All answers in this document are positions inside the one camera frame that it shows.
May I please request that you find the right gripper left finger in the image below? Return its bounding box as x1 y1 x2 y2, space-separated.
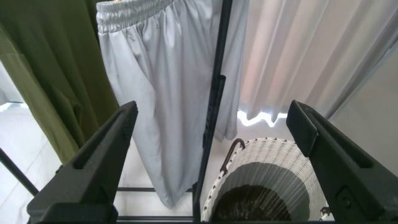
26 100 139 223

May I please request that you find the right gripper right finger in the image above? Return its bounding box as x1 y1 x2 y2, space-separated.
285 99 398 223

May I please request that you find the green printed shirt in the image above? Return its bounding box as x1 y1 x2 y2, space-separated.
0 0 119 166

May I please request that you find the pale grey garment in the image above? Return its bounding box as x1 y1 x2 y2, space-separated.
95 0 250 209

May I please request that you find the white laundry basket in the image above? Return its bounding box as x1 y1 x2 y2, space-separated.
200 137 332 222

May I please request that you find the black clothes rack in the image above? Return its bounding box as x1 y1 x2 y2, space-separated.
0 0 233 223

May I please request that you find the white curtain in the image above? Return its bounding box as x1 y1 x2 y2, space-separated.
0 0 398 124

